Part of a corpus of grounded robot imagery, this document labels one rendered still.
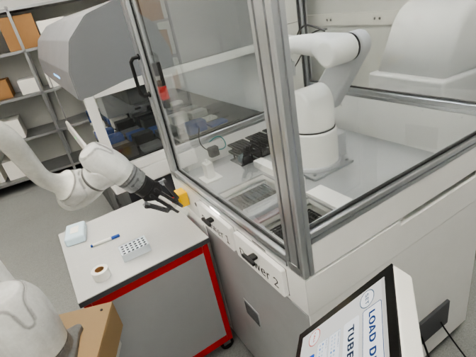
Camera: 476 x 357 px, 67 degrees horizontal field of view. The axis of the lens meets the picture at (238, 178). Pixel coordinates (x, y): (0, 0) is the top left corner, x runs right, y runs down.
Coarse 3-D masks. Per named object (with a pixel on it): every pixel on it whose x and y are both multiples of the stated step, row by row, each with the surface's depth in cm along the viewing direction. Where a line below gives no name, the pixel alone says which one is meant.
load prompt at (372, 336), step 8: (376, 304) 65; (368, 312) 66; (376, 312) 64; (368, 320) 64; (376, 320) 62; (368, 328) 63; (376, 328) 61; (368, 336) 62; (376, 336) 60; (368, 344) 60; (376, 344) 59; (368, 352) 59; (376, 352) 57; (384, 352) 56
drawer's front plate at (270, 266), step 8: (240, 240) 130; (248, 240) 128; (248, 248) 127; (256, 248) 123; (240, 256) 137; (264, 256) 118; (264, 264) 120; (272, 264) 114; (272, 272) 117; (280, 272) 111; (272, 280) 119; (280, 280) 113; (280, 288) 116
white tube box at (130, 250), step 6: (132, 240) 165; (138, 240) 166; (144, 240) 163; (120, 246) 162; (126, 246) 162; (132, 246) 161; (138, 246) 160; (144, 246) 159; (120, 252) 158; (126, 252) 158; (132, 252) 157; (138, 252) 159; (144, 252) 160; (126, 258) 157; (132, 258) 158
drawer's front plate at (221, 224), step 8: (200, 208) 157; (208, 208) 152; (200, 216) 162; (208, 216) 152; (216, 216) 145; (216, 224) 147; (224, 224) 139; (216, 232) 151; (224, 232) 143; (232, 232) 137; (224, 240) 146; (232, 240) 138; (232, 248) 141
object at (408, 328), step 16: (384, 272) 69; (400, 272) 68; (400, 288) 64; (400, 304) 61; (320, 320) 81; (400, 320) 58; (416, 320) 60; (304, 336) 83; (400, 336) 55; (416, 336) 57; (400, 352) 53; (416, 352) 54
